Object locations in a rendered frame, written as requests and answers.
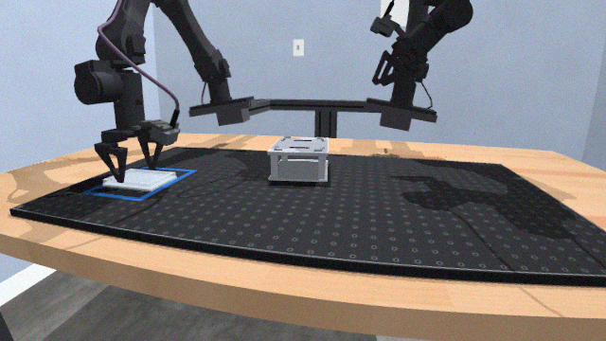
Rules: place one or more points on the blue rectangular tape outline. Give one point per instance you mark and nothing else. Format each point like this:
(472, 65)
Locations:
(89, 191)

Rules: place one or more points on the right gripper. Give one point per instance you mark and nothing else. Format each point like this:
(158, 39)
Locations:
(130, 122)

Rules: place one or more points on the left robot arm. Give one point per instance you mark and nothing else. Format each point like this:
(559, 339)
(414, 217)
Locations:
(448, 16)

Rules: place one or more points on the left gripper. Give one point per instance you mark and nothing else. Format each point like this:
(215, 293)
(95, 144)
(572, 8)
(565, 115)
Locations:
(410, 51)

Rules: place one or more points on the white well plate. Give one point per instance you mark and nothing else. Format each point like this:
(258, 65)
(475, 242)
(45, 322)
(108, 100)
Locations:
(146, 180)

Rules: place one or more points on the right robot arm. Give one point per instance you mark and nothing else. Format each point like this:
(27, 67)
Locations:
(98, 81)

